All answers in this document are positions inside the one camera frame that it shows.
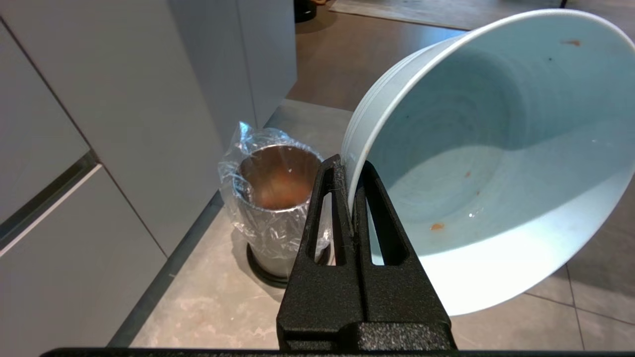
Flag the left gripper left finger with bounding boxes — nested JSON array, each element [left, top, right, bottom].
[[276, 154, 362, 351]]

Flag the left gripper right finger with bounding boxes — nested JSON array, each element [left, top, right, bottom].
[[353, 161, 457, 351]]

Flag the pale blue ceramic bowl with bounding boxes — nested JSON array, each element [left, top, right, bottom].
[[341, 8, 635, 317]]

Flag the steel trash bin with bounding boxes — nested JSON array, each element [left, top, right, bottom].
[[233, 144, 334, 289]]

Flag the steel bin with plastic liner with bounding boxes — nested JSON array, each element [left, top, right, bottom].
[[218, 121, 334, 264]]

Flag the grey cabinet drawer front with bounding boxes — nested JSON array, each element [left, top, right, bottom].
[[0, 164, 168, 357]]

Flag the grey kitchen cabinets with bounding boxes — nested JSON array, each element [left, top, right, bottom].
[[0, 0, 298, 257]]

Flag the black round object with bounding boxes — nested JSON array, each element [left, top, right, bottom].
[[295, 0, 318, 23]]

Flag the grey floor rug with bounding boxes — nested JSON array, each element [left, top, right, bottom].
[[328, 0, 564, 31]]

